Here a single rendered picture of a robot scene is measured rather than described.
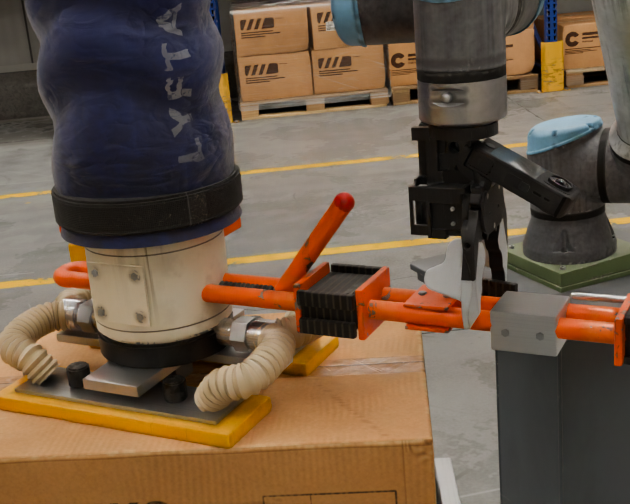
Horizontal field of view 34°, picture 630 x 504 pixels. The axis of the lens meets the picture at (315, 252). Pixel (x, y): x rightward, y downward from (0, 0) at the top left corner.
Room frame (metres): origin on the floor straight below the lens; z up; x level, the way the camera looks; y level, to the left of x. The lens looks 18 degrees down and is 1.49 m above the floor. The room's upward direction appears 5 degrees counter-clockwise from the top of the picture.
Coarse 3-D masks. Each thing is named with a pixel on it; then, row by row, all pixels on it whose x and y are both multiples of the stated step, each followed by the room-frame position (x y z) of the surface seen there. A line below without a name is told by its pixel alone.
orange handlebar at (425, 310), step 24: (72, 264) 1.28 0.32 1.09; (216, 288) 1.14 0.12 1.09; (240, 288) 1.13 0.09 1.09; (384, 288) 1.09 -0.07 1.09; (384, 312) 1.04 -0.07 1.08; (408, 312) 1.03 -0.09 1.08; (432, 312) 1.01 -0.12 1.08; (456, 312) 1.00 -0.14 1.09; (576, 312) 0.98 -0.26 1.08; (600, 312) 0.97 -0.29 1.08; (576, 336) 0.94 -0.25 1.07; (600, 336) 0.93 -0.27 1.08
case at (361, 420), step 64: (0, 384) 1.23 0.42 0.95; (192, 384) 1.18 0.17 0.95; (320, 384) 1.15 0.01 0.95; (384, 384) 1.13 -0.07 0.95; (0, 448) 1.05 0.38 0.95; (64, 448) 1.04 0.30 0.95; (128, 448) 1.03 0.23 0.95; (192, 448) 1.01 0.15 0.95; (256, 448) 1.00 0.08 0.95; (320, 448) 1.00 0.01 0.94; (384, 448) 0.99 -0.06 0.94
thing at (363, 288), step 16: (320, 272) 1.12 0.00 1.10; (336, 272) 1.14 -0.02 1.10; (352, 272) 1.13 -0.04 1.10; (368, 272) 1.12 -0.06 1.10; (384, 272) 1.10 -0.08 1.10; (304, 288) 1.08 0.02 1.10; (320, 288) 1.09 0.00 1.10; (336, 288) 1.08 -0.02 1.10; (352, 288) 1.08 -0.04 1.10; (368, 288) 1.05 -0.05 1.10; (304, 304) 1.06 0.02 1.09; (320, 304) 1.05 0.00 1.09; (336, 304) 1.04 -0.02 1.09; (352, 304) 1.03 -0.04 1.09; (304, 320) 1.06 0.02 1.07; (320, 320) 1.05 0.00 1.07; (336, 320) 1.05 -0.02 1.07; (352, 320) 1.04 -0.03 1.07; (368, 320) 1.05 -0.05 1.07; (336, 336) 1.04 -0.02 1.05; (352, 336) 1.04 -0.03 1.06; (368, 336) 1.05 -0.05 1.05
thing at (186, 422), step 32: (32, 384) 1.17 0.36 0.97; (64, 384) 1.16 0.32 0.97; (160, 384) 1.14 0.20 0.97; (64, 416) 1.11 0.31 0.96; (96, 416) 1.08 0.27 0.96; (128, 416) 1.07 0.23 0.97; (160, 416) 1.06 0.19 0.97; (192, 416) 1.04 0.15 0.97; (224, 416) 1.04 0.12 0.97; (256, 416) 1.06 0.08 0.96
